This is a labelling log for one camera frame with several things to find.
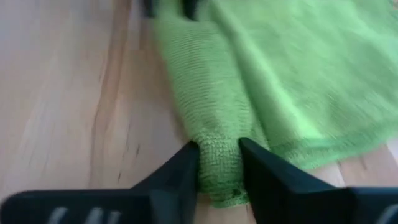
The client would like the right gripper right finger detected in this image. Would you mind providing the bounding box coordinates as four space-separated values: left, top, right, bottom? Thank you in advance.
238 137 398 224

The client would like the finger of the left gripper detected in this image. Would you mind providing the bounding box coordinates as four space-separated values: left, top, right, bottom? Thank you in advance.
142 0 156 19
182 0 200 21

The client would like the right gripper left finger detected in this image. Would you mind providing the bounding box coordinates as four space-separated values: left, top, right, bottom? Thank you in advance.
0 141 200 224

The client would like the green microfiber towel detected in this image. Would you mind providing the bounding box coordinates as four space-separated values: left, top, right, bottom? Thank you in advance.
148 0 398 209

